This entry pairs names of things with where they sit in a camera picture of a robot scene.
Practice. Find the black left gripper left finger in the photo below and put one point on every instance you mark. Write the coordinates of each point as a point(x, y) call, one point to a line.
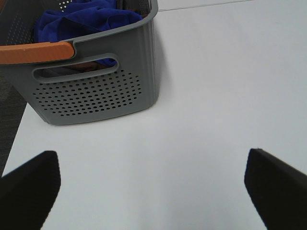
point(28, 193)

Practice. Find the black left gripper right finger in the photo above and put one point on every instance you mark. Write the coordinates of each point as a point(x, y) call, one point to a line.
point(277, 190)

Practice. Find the blue microfibre towel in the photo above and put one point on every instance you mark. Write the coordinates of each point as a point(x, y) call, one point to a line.
point(82, 17)

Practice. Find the grey perforated plastic basket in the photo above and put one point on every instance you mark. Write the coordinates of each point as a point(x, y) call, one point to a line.
point(112, 73)

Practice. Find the orange basket handle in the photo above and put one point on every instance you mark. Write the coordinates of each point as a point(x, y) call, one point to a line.
point(35, 53)

